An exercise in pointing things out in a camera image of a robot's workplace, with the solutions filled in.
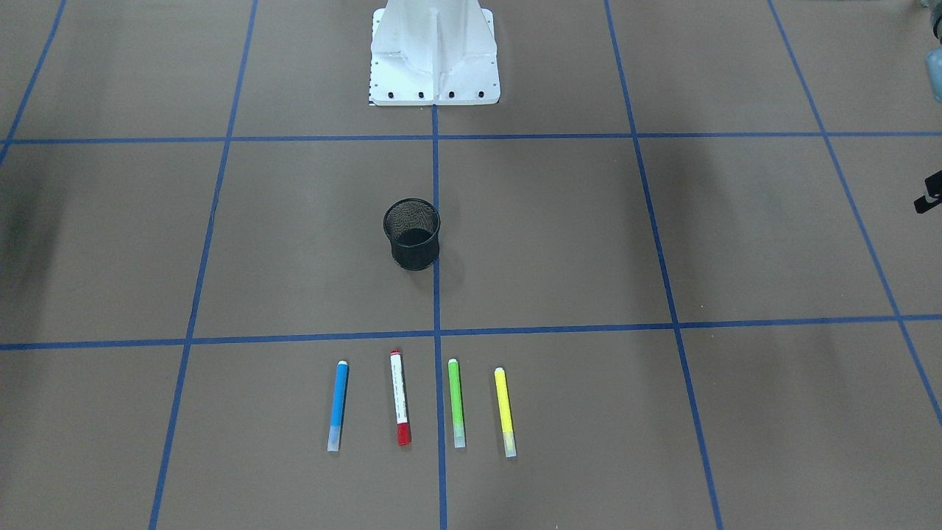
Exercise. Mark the red capped white marker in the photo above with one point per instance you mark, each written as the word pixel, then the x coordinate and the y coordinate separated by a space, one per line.
pixel 400 402

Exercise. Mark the black mesh pen holder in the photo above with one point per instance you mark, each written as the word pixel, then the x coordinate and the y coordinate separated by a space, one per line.
pixel 412 228

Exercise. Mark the yellow marker pen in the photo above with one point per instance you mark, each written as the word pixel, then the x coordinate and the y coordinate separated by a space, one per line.
pixel 505 414

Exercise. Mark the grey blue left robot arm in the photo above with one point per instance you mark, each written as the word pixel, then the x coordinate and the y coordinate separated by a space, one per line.
pixel 933 58

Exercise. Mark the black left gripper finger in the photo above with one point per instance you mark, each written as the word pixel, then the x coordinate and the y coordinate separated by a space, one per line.
pixel 931 196

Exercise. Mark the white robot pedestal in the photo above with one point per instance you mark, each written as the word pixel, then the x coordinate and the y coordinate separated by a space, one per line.
pixel 433 53

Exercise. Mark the green marker pen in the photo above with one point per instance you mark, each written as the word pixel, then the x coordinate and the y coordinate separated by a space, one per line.
pixel 459 433

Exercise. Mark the blue marker pen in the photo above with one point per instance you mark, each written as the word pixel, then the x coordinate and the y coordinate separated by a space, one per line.
pixel 334 433

